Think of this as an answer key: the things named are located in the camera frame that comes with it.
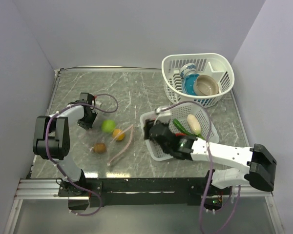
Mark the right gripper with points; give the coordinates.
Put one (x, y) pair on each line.
(148, 123)

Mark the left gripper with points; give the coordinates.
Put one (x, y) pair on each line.
(86, 126)

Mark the fake carrot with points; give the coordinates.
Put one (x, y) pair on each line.
(179, 134)

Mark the fake green apple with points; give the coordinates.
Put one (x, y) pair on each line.
(108, 126)

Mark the fake green chili pepper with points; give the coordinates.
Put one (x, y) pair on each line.
(180, 127)

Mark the fake white radish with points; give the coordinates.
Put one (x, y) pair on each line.
(195, 126)

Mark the fake brown kiwi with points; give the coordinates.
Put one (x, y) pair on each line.
(99, 148)

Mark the clear zip top bag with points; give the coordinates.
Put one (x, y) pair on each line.
(115, 149)

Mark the fake orange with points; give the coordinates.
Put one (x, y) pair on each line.
(118, 134)

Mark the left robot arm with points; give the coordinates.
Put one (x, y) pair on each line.
(57, 130)

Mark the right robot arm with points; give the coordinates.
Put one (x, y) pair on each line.
(254, 166)

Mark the rectangular white perforated basket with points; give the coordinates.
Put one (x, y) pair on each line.
(180, 113)

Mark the teal plate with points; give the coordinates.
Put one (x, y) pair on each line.
(188, 84)

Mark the beige bowl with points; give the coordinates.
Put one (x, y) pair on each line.
(206, 86)

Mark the blue white patterned bowl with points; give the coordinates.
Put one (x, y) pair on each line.
(187, 69)

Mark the round white dish basket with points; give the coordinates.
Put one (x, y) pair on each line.
(211, 64)

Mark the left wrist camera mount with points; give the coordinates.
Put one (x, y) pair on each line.
(96, 103)

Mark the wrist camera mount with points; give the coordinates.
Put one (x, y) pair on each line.
(163, 115)
(96, 103)

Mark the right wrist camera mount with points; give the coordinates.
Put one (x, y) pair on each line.
(163, 115)

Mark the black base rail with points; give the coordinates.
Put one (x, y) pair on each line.
(94, 200)

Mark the aluminium frame rail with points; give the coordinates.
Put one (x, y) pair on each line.
(54, 188)

